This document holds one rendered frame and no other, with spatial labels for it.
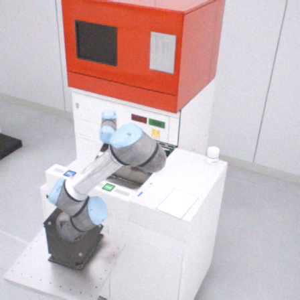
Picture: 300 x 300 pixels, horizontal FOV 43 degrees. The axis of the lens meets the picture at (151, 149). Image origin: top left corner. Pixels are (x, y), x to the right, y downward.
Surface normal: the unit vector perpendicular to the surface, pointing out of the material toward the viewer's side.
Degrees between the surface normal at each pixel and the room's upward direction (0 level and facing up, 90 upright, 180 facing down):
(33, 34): 90
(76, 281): 0
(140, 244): 90
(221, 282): 0
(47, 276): 0
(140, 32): 90
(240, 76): 90
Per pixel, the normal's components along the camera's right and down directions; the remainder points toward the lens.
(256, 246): 0.04, -0.85
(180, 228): -0.45, 0.45
